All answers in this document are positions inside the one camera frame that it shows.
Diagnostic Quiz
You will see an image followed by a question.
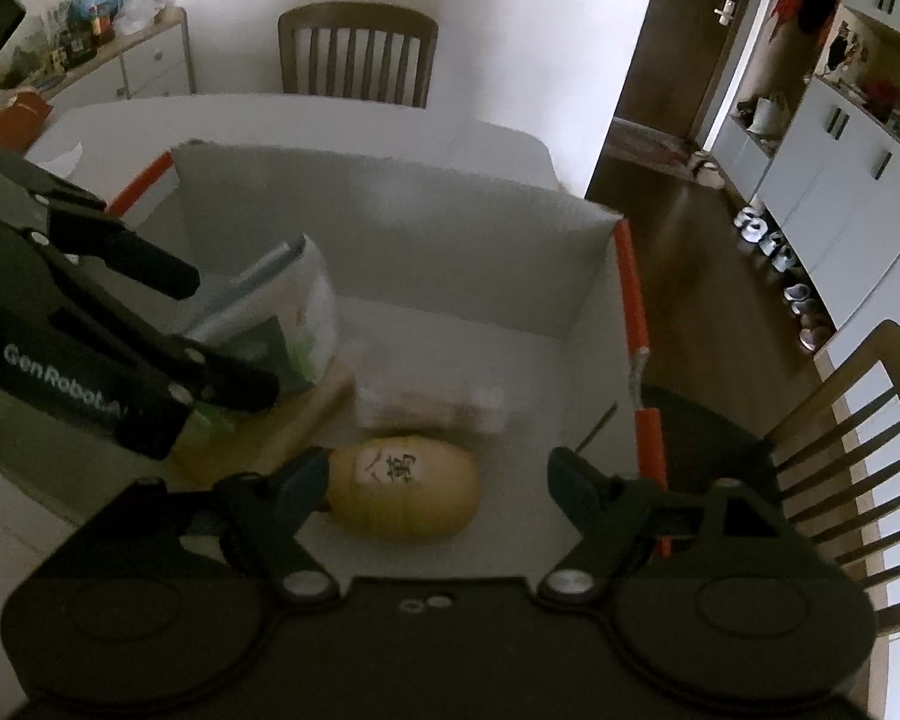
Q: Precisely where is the white wall cabinet unit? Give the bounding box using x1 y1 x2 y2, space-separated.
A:
713 0 900 327

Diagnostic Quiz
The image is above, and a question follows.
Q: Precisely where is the door mat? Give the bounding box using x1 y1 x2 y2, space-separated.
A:
603 117 692 172

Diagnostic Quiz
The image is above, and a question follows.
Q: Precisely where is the red paper bag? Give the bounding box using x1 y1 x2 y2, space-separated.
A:
0 91 53 156

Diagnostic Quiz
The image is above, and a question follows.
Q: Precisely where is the wooden chair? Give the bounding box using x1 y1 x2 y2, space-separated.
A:
643 317 900 639
278 2 439 109

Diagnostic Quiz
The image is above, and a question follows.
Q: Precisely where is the far wooden chair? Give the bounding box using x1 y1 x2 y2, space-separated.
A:
278 2 439 109

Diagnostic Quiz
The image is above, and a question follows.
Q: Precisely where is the red cardboard box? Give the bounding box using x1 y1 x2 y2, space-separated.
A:
137 142 637 582

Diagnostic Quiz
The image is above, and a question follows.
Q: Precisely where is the white paper sheet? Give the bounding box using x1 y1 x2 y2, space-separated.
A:
38 142 84 179

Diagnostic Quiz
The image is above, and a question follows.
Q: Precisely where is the tan sponge block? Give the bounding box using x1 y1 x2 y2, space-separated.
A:
170 358 354 491

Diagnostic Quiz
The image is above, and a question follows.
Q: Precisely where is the white sideboard cabinet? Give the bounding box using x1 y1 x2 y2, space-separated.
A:
40 7 196 114

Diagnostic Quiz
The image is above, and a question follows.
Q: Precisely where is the dark entrance door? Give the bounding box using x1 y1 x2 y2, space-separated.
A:
614 0 740 137

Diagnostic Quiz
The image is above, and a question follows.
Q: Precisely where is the right wooden chair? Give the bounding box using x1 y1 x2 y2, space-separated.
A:
643 317 900 639

